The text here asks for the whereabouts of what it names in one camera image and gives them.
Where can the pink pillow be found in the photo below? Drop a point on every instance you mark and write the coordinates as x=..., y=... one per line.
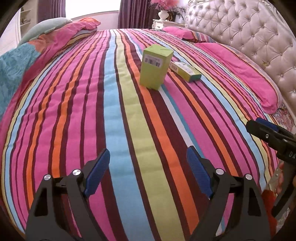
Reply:
x=249, y=72
x=188, y=35

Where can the white ornate nightstand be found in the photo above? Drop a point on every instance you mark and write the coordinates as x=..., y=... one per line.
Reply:
x=159, y=24

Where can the flat green yellow box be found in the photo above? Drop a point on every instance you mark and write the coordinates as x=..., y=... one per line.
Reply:
x=186, y=71

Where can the tufted beige headboard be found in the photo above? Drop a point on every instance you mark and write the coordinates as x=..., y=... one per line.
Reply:
x=256, y=29

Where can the pink pillow near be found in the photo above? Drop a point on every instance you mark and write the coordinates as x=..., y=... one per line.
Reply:
x=249, y=72

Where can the striped colourful bed sheet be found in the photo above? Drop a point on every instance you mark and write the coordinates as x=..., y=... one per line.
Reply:
x=88, y=98

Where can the tall green barcode box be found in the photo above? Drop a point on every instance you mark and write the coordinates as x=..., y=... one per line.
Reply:
x=155, y=64

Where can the right hand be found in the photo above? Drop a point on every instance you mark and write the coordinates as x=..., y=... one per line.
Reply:
x=278, y=189

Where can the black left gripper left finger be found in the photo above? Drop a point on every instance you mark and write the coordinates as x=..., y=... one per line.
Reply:
x=47, y=219

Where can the pink pillow far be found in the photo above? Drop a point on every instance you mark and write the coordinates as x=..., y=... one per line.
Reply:
x=188, y=35

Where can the white vase with flowers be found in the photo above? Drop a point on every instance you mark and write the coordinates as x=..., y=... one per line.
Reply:
x=166, y=6

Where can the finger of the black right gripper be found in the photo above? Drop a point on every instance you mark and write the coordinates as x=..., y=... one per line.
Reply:
x=266, y=133

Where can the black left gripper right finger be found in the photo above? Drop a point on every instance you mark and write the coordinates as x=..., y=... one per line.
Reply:
x=248, y=219

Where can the folded colourful duvet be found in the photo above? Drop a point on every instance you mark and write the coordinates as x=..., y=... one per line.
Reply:
x=27, y=60

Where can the red sleeve forearm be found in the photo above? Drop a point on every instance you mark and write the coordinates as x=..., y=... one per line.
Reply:
x=268, y=198

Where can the purple curtain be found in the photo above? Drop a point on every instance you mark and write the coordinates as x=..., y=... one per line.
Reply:
x=132, y=14

